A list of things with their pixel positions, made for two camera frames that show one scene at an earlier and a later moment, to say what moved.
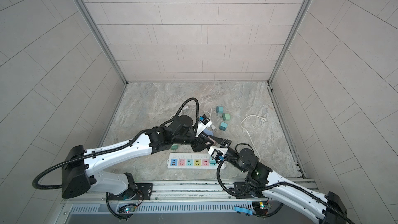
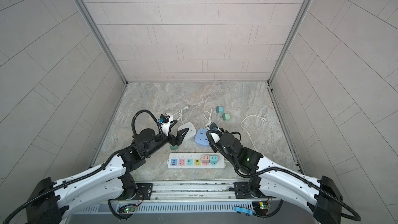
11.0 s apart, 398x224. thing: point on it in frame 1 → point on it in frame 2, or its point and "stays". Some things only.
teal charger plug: (212, 161) stays
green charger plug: (174, 147) stays
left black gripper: (199, 143) → (176, 141)
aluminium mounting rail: (185, 191) stays
